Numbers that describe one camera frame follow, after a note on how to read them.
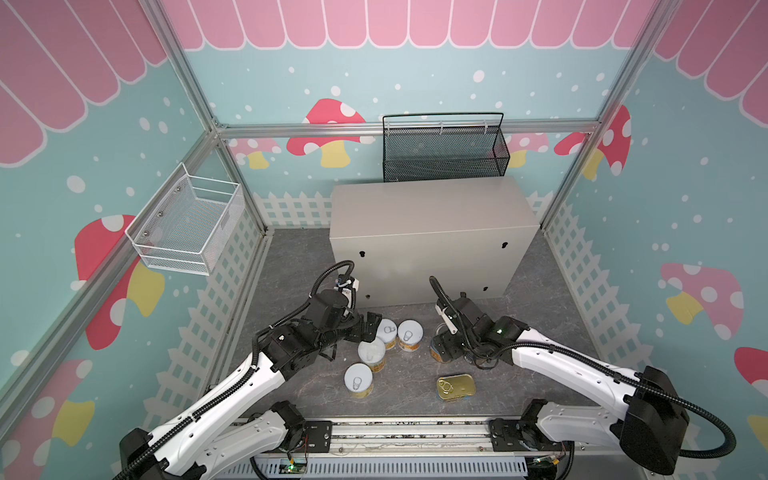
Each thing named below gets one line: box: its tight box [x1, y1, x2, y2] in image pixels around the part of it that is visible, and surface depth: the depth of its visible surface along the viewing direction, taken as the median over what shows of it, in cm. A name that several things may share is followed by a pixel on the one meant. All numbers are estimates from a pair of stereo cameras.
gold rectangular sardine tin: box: [436, 373, 476, 401], surface depth 80 cm
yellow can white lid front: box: [343, 362, 374, 399], surface depth 80 cm
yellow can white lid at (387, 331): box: [376, 318, 398, 350], surface depth 89 cm
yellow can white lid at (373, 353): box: [357, 336, 386, 373], surface depth 82 cm
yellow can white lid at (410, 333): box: [397, 318, 425, 353], surface depth 89 cm
